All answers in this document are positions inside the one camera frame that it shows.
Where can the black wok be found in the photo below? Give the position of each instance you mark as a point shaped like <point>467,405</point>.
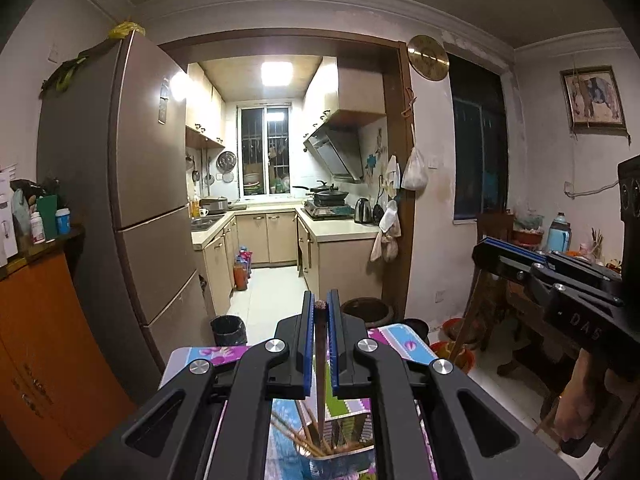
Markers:
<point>327,194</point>

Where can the person's right hand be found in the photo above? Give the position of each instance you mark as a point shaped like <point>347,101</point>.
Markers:
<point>580,400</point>

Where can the green yellow bag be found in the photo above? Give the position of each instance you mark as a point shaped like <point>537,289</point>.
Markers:
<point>75,65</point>

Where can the red bucket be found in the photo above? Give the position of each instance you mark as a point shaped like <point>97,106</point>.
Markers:
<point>452,347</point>

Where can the framed elephant picture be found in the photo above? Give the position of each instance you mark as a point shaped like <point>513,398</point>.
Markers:
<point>594,97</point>

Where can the square ceiling light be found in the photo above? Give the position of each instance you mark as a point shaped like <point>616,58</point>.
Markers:
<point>276,75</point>

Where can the black trash bin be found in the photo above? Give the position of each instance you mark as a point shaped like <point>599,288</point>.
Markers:
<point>229,331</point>

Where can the set of wooden chopsticks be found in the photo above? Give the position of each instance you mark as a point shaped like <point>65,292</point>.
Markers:
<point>295,432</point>

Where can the metal electric kettle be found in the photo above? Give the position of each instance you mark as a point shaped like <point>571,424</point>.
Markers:
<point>363,211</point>

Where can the cluster of plastic bottles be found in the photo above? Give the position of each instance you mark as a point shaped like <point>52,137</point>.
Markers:
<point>242,270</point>

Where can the dark wooden side table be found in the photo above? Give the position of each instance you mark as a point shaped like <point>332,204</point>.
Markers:
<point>530,340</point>

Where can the metal cooking pot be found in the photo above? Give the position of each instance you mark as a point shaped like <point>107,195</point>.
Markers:
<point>214,205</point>

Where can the barred kitchen window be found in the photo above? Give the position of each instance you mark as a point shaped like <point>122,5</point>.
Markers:
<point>262,150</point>

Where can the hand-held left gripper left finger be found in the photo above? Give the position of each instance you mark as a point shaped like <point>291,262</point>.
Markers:
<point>306,345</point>

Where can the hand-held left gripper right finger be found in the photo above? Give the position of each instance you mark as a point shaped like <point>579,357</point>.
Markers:
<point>336,345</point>

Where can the beige kitchen counter cabinets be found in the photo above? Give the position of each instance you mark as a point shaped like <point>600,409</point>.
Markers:
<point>270,237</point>

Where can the white hanging plastic bag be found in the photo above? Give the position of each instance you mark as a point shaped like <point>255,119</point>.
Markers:
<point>415,170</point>

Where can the dark clay pot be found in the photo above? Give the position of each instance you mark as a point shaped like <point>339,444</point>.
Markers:
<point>367,312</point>

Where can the green container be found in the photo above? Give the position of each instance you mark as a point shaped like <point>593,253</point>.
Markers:
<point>47,210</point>

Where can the grey tall refrigerator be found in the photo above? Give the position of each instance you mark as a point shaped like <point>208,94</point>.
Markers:
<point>125,185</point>

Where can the blue thermos flask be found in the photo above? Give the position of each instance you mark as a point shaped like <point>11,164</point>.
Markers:
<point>557,235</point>

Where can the orange wooden cabinet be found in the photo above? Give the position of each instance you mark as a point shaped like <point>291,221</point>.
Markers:
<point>45,360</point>

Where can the round golden wall clock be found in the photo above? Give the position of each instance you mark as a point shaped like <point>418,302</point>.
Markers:
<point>428,57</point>

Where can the dark room window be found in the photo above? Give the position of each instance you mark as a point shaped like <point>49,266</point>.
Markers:
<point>477,150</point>

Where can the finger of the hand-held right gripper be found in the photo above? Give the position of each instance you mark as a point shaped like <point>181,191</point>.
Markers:
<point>520,249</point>
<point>515,267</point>

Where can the wooden chair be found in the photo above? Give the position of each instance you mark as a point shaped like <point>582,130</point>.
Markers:
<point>487,300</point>

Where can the brown bamboo chopstick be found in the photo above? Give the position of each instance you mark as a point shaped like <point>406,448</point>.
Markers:
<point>320,355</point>

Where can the metal range hood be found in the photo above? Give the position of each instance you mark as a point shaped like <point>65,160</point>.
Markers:
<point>335,152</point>

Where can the gas stove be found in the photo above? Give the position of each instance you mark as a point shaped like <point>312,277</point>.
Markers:
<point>330,210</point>

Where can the blue perforated utensil holder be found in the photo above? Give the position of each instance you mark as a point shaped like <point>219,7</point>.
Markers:
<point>340,467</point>

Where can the metal colander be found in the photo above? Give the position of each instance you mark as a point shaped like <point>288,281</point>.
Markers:
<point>226,161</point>

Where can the beige wall cabinets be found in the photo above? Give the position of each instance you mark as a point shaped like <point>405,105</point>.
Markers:
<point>360,90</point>

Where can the white pill bottle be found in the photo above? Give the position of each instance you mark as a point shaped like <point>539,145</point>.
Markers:
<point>38,230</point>

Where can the hanging cloth bags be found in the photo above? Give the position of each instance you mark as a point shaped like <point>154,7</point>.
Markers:
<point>387,235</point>

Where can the floral striped tablecloth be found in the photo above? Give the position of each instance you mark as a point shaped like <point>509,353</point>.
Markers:
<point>395,342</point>

